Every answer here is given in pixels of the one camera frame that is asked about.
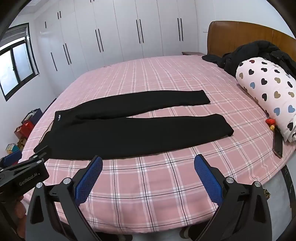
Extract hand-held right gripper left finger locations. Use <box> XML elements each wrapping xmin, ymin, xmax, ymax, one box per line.
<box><xmin>26</xmin><ymin>156</ymin><xmax>103</xmax><ymax>241</ymax></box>

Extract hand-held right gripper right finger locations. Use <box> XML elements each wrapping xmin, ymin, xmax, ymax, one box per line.
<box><xmin>194</xmin><ymin>154</ymin><xmax>273</xmax><ymax>241</ymax></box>

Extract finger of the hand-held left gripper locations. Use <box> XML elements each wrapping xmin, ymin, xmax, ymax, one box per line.
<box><xmin>30</xmin><ymin>146</ymin><xmax>52</xmax><ymax>163</ymax></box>
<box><xmin>0</xmin><ymin>151</ymin><xmax>23</xmax><ymax>167</ymax></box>

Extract black pants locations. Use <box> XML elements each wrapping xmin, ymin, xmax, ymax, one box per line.
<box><xmin>34</xmin><ymin>90</ymin><xmax>234</xmax><ymax>160</ymax></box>

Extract person's left hand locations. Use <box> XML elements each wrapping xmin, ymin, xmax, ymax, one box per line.
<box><xmin>13</xmin><ymin>195</ymin><xmax>28</xmax><ymax>239</ymax></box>

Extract row of gift boxes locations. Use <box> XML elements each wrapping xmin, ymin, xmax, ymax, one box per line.
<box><xmin>6</xmin><ymin>122</ymin><xmax>35</xmax><ymax>154</ymax></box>

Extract navy paper bag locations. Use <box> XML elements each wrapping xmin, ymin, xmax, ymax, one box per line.
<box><xmin>22</xmin><ymin>108</ymin><xmax>43</xmax><ymax>126</ymax></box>

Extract bed with pink plaid sheet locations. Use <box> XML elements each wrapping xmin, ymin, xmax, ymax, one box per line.
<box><xmin>22</xmin><ymin>54</ymin><xmax>292</xmax><ymax>234</ymax></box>

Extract black smartphone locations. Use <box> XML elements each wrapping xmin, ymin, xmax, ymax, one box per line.
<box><xmin>272</xmin><ymin>132</ymin><xmax>284</xmax><ymax>159</ymax></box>

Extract small red toy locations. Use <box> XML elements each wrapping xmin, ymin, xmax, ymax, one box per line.
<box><xmin>265</xmin><ymin>118</ymin><xmax>277</xmax><ymax>130</ymax></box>

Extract black framed window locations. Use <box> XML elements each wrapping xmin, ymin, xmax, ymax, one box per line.
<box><xmin>0</xmin><ymin>22</ymin><xmax>39</xmax><ymax>102</ymax></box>

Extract heart print rolled quilt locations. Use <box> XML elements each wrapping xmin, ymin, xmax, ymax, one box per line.
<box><xmin>235</xmin><ymin>58</ymin><xmax>296</xmax><ymax>142</ymax></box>

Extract black jacket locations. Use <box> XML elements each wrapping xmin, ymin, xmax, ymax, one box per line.
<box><xmin>202</xmin><ymin>40</ymin><xmax>296</xmax><ymax>78</ymax></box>

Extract white wardrobe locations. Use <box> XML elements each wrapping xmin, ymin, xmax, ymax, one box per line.
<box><xmin>35</xmin><ymin>0</ymin><xmax>215</xmax><ymax>98</ymax></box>

